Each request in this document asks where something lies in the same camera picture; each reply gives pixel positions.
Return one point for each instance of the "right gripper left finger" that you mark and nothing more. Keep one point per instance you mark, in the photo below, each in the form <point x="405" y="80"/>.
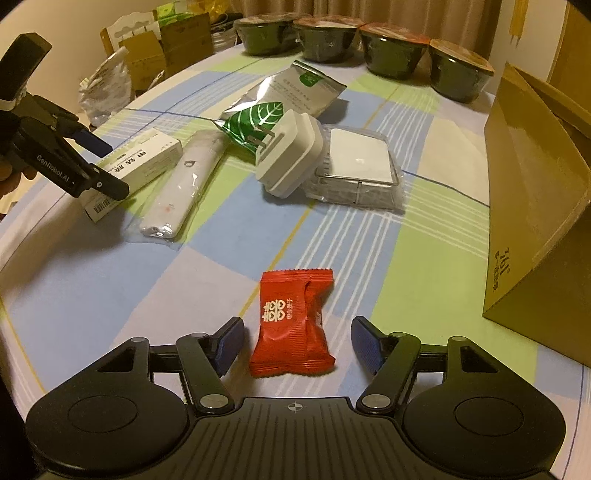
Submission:
<point x="204" y="360"/>

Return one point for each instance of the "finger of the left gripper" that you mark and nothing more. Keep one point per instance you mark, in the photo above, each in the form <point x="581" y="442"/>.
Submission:
<point x="62" y="164"/>
<point x="66" y="125"/>

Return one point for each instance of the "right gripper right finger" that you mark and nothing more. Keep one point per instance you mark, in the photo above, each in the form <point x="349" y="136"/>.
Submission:
<point x="391" y="359"/>

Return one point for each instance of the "white ointment box with parrot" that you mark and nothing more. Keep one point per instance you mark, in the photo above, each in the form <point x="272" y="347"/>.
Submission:
<point x="138" y="162"/>

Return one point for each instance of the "red candy packet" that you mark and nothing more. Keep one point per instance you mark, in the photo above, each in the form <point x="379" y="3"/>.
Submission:
<point x="291" y="337"/>

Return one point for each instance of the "silver green tea pouch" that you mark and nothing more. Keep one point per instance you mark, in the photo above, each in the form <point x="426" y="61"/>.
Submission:
<point x="300" y="87"/>

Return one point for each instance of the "white square item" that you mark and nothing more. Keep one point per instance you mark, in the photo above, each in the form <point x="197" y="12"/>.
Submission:
<point x="357" y="169"/>

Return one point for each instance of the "white power adapter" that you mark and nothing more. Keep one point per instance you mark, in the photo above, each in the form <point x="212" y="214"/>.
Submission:
<point x="292" y="150"/>

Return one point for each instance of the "left hand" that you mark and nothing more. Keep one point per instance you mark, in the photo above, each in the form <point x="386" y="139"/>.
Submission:
<point x="10" y="180"/>

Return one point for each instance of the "crumpled white plastic bag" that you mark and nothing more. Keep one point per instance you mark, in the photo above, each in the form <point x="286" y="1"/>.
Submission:
<point x="108" y="90"/>

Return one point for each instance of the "small cardboard boxes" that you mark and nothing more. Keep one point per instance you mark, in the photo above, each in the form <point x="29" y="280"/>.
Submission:
<point x="154" y="49"/>

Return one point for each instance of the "brown cardboard box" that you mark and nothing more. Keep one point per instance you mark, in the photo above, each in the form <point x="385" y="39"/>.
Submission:
<point x="538" y="279"/>

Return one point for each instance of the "checkered tablecloth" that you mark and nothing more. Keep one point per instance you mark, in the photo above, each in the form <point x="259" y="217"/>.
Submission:
<point x="71" y="288"/>

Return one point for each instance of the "brown lid noodle bowl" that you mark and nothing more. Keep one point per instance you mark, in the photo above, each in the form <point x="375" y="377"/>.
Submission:
<point x="268" y="34"/>

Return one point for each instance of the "dark red lid noodle bowl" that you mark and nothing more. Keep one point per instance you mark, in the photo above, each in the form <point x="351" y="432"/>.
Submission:
<point x="328" y="39"/>

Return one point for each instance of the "orange lid noodle bowl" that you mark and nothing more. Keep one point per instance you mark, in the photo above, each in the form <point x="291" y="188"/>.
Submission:
<point x="458" y="73"/>

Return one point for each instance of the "wooden door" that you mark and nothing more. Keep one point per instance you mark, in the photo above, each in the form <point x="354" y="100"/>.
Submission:
<point x="570" y="72"/>

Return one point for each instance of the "yellow wall hook strip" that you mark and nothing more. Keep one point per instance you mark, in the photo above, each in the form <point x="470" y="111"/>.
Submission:
<point x="518" y="19"/>

